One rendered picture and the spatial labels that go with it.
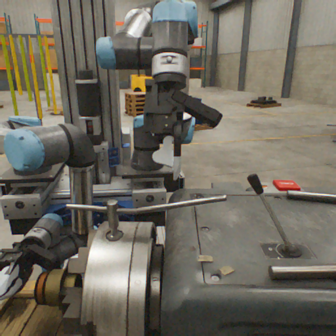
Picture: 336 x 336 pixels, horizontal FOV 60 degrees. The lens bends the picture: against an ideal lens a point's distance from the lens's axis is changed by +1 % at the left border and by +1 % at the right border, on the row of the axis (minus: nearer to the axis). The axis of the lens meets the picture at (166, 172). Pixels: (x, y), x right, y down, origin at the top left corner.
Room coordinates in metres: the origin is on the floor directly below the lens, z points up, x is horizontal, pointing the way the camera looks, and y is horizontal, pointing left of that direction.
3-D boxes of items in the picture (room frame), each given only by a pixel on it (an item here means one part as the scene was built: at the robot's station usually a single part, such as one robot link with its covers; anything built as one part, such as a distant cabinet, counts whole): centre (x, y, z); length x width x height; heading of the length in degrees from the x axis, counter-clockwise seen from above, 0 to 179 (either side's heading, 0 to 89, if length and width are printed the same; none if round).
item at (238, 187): (0.78, -0.18, 1.24); 0.09 x 0.08 x 0.03; 88
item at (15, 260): (0.63, 0.39, 1.10); 0.09 x 0.02 x 0.05; 178
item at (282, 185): (0.78, -0.35, 1.26); 0.06 x 0.06 x 0.02; 88
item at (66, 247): (0.86, 0.39, 0.98); 0.11 x 0.08 x 0.11; 137
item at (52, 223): (0.85, 0.40, 1.07); 0.11 x 0.08 x 0.09; 178
